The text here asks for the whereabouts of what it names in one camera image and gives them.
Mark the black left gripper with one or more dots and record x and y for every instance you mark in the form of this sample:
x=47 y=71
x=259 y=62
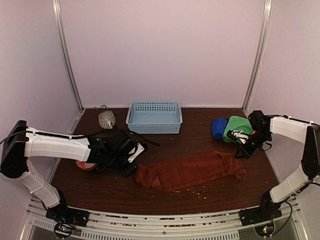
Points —
x=127 y=171

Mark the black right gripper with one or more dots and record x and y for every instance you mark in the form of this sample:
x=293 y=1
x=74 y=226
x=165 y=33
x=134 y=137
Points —
x=247 y=152

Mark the rust brown towel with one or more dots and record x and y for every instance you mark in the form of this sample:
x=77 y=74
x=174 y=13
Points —
x=183 y=173

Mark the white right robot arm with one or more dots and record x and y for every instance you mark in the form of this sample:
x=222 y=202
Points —
x=305 y=141

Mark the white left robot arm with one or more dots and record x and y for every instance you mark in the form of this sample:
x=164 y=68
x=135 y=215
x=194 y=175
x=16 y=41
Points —
x=23 y=142

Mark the green towel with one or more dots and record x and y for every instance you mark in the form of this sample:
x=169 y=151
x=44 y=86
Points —
x=239 y=124

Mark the blue towel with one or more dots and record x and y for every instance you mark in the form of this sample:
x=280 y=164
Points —
x=218 y=127

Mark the orange patterned bowl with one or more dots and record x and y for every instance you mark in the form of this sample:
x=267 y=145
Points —
x=86 y=166

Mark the striped ceramic cup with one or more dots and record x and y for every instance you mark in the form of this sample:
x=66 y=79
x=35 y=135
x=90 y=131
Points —
x=107 y=120

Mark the light blue perforated basket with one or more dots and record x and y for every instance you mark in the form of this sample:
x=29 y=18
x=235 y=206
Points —
x=154 y=117

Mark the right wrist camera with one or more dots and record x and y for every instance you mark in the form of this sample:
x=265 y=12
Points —
x=238 y=136

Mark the aluminium front rail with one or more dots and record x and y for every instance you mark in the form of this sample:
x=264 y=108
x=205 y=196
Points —
x=223 y=225

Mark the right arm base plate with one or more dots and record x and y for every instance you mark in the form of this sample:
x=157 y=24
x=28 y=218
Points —
x=252 y=216

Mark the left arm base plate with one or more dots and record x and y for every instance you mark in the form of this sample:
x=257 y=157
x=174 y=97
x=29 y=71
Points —
x=69 y=216

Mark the right aluminium corner post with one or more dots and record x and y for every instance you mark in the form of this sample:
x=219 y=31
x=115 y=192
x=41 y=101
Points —
x=257 y=64

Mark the aluminium corner post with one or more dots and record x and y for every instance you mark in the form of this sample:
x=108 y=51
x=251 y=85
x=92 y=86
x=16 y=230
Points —
x=257 y=64
x=65 y=53

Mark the left aluminium corner post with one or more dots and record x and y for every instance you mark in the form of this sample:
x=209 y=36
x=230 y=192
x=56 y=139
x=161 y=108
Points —
x=65 y=53

